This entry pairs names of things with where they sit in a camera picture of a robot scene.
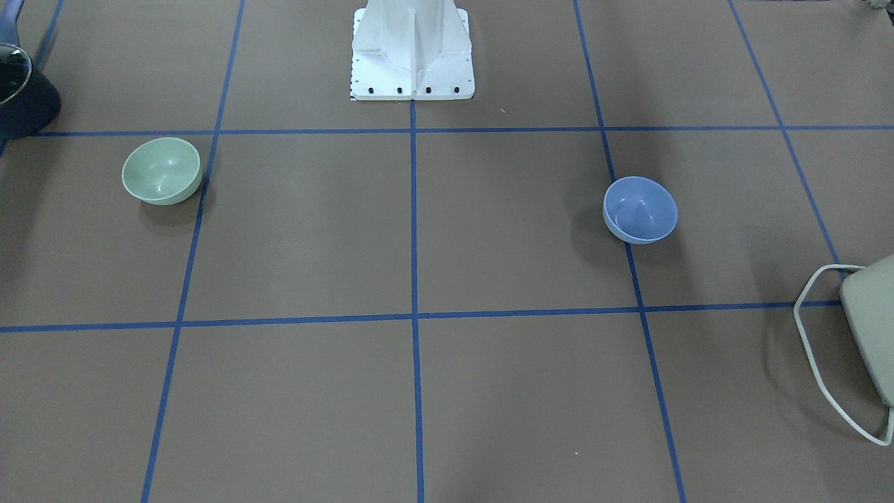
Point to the green bowl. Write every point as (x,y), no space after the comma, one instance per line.
(163,171)

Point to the blue bowl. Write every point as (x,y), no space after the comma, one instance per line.
(639,211)

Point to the cream toaster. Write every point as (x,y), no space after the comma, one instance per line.
(867,297)

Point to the dark blue saucepan with lid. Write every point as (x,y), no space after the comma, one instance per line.
(29,101)

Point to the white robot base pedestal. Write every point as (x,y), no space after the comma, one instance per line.
(411,50)

